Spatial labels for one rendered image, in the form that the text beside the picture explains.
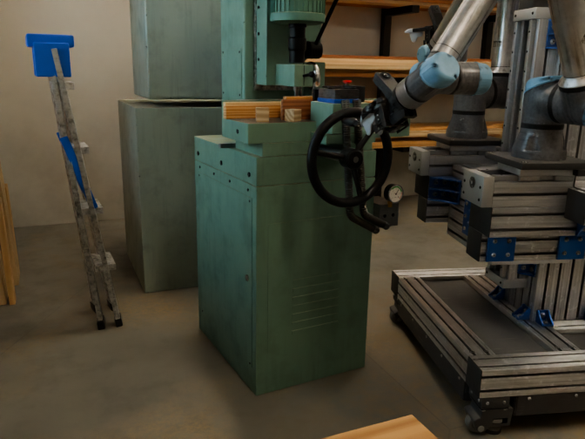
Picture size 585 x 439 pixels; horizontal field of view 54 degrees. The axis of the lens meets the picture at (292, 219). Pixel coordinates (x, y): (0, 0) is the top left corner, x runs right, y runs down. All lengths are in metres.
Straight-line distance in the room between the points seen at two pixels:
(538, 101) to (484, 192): 0.29
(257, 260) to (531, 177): 0.84
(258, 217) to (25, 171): 2.59
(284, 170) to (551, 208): 0.79
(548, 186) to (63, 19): 3.16
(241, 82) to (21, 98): 2.25
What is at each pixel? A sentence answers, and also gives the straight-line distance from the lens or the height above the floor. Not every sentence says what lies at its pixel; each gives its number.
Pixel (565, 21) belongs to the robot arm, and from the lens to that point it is 1.63.
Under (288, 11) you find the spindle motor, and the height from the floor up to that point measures 1.22.
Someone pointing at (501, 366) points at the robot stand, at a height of 0.22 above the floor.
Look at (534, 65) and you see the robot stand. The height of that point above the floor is 1.08.
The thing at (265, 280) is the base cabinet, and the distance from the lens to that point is 1.84.
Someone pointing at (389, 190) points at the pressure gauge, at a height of 0.67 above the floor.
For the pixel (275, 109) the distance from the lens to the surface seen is 1.90.
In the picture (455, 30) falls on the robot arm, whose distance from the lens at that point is 1.55.
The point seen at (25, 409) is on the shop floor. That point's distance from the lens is 2.09.
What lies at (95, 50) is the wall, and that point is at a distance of 4.09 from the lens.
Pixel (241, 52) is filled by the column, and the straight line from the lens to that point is 2.08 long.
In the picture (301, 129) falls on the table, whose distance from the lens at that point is 1.78.
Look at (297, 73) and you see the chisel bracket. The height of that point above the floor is 1.04.
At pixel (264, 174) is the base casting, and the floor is 0.75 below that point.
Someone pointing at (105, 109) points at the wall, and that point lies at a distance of 4.11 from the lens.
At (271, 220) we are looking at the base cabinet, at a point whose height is 0.60.
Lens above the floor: 1.06
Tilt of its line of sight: 15 degrees down
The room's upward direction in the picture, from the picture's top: 1 degrees clockwise
